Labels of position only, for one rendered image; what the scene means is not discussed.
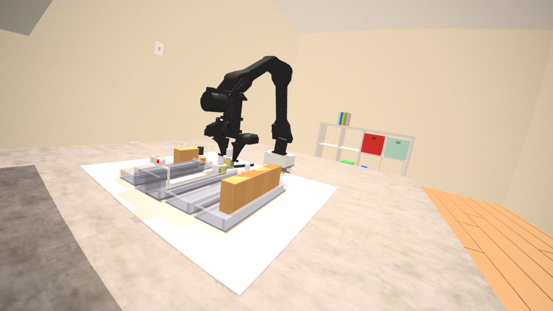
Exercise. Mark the orange block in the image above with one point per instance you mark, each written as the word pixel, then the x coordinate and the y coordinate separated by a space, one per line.
pixel 274 178
pixel 261 181
pixel 185 154
pixel 236 192

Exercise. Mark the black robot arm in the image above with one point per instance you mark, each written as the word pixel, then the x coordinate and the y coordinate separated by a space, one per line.
pixel 228 97

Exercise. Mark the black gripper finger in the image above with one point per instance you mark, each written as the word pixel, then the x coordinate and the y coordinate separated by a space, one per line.
pixel 223 145
pixel 237 147

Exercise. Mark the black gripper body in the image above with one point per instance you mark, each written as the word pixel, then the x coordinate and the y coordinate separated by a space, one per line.
pixel 245 138

